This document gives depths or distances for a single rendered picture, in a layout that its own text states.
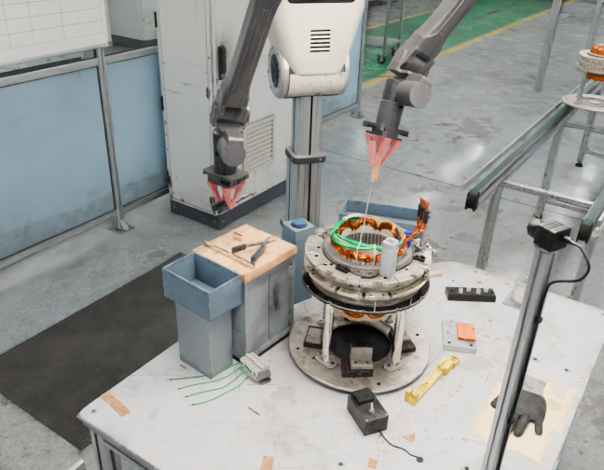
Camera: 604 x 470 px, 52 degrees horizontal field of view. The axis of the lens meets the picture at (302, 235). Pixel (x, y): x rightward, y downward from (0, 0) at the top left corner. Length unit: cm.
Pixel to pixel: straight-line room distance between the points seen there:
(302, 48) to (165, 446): 108
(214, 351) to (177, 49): 244
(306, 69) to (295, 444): 99
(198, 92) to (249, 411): 247
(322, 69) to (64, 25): 196
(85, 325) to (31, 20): 150
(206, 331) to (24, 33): 218
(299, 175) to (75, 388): 145
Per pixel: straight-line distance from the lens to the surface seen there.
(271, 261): 155
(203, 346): 158
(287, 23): 174
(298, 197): 195
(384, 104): 145
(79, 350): 306
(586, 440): 284
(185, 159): 393
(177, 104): 384
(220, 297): 147
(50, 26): 346
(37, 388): 291
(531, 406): 166
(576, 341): 196
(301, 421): 152
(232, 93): 141
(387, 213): 189
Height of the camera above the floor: 187
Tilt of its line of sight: 29 degrees down
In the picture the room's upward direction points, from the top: 2 degrees clockwise
